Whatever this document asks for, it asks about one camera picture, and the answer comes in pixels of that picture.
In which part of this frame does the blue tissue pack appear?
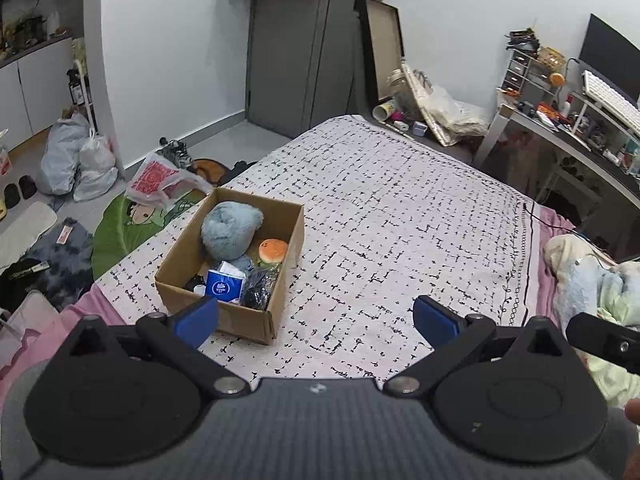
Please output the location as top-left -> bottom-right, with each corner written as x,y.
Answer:
205,270 -> 245,304

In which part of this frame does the black item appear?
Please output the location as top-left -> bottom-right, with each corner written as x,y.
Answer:
241,266 -> 279,311

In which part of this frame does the grey plush slipper toy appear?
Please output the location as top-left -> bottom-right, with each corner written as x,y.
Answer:
201,202 -> 264,261

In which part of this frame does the light blue blanket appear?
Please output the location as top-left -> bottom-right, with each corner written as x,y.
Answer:
544,234 -> 639,408

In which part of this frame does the cardboard box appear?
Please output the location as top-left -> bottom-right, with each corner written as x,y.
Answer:
155,188 -> 305,344

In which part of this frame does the green leaf floor mat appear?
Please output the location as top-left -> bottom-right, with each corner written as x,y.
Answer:
91,190 -> 204,278

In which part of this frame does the orange bun plush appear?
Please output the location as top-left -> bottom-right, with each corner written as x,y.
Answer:
258,238 -> 288,266

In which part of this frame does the white black patterned bed cover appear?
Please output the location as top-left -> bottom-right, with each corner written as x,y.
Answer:
94,114 -> 544,380

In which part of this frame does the red white plastic bag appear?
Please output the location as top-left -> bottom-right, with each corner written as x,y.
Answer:
125,153 -> 213,211

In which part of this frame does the cluttered desk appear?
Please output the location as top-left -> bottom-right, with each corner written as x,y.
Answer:
472,104 -> 640,209

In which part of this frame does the grey blue plastic bag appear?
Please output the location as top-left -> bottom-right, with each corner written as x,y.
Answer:
36,112 -> 89,196

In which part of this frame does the beige tote bag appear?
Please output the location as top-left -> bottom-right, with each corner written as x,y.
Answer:
387,63 -> 490,148

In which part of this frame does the paper cup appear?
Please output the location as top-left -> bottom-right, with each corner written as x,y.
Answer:
372,99 -> 399,122

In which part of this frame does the white keyboard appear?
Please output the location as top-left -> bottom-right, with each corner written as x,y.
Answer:
582,70 -> 640,134

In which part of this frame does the small drawer organizer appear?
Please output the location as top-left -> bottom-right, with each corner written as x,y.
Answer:
500,50 -> 559,98

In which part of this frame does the black monitor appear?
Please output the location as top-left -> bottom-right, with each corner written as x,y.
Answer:
579,14 -> 640,103

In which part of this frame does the grey door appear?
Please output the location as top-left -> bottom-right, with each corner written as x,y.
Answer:
245,0 -> 364,139

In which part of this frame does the brown framed board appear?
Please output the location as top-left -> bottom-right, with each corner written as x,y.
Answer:
358,0 -> 405,108

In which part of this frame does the white cabinet with shelves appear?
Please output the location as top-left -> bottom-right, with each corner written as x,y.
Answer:
1,0 -> 84,151

